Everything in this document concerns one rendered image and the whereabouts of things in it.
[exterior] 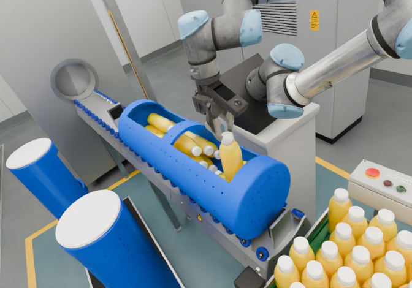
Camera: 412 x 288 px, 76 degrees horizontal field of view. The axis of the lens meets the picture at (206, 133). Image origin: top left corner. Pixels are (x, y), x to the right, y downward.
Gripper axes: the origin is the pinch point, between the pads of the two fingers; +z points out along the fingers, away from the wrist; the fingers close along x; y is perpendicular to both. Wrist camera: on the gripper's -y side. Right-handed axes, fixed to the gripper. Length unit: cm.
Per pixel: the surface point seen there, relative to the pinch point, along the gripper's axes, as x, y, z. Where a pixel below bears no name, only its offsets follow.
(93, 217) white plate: 45, 42, 31
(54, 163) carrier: 48, 120, 41
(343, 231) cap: -5.2, -34.5, 23.4
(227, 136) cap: 0.2, -0.9, 0.1
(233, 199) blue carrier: 9.6, -8.5, 14.8
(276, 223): 1.8, -17.0, 28.6
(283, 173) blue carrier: -10.8, -11.4, 19.6
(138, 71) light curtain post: -32, 130, 18
